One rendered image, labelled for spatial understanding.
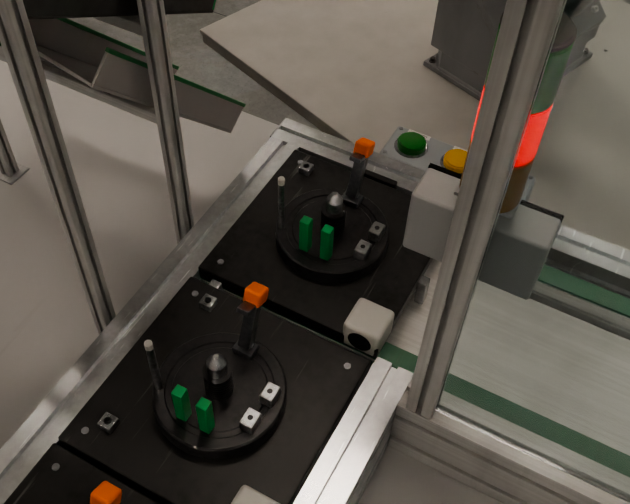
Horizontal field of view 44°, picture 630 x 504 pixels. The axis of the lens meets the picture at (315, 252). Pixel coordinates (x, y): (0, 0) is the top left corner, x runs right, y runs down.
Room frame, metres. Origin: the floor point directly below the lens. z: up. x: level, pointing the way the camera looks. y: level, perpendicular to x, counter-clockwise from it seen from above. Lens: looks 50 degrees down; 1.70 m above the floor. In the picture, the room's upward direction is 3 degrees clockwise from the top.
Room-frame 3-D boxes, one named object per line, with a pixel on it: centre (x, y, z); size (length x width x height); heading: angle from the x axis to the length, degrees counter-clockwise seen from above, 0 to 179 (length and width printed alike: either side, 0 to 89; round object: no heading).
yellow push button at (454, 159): (0.78, -0.19, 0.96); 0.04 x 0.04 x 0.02
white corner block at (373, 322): (0.50, -0.06, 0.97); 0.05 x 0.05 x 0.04; 64
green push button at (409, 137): (0.81, -0.13, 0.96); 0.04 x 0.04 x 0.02
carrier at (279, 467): (0.40, 0.09, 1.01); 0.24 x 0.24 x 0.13; 64
